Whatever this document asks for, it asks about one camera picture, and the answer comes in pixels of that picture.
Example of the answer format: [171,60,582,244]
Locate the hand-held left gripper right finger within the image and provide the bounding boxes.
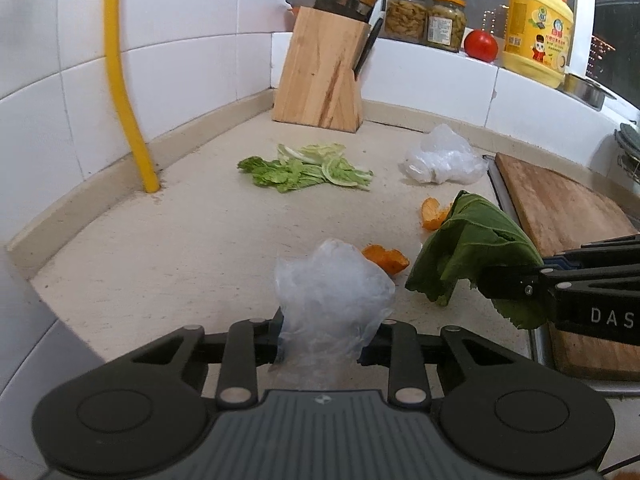
[357,319,522,409]

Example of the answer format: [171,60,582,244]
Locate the orange peel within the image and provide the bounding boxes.
[420,197,454,232]
[361,244,410,276]

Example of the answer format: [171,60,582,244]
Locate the wooden cutting board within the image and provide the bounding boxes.
[494,152,640,382]

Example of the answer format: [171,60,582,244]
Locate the wooden knife block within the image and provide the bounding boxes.
[271,6,372,133]

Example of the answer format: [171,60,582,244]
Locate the yellow detergent bottle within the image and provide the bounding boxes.
[501,0,576,90]

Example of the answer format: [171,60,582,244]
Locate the small steel bowl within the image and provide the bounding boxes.
[564,72,619,112]

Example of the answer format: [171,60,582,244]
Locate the yellow pipe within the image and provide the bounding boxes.
[102,0,162,195]

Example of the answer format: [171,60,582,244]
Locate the black handled scissors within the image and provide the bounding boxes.
[352,17,385,80]

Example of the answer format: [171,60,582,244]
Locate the wire basket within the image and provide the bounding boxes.
[614,122,640,182]

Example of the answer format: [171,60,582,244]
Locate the metal bowl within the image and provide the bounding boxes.
[285,0,322,31]

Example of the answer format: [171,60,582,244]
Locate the light green leafy stalk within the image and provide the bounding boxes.
[237,156,321,194]

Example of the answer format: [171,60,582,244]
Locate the red tomato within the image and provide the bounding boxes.
[464,29,500,64]

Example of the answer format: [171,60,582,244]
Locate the clear plastic bag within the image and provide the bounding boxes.
[269,238,397,392]
[398,124,489,185]

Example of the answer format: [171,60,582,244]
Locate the dark green vegetable leaf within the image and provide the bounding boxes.
[405,190,547,331]

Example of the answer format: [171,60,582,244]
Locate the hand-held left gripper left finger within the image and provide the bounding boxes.
[131,317,286,409]

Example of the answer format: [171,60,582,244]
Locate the pale napa cabbage leaf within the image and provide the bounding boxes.
[277,142,374,191]

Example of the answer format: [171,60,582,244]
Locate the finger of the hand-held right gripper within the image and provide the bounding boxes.
[541,232,640,269]
[476,265,557,312]

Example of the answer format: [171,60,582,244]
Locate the glass jar of green pickles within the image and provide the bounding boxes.
[426,0,468,54]

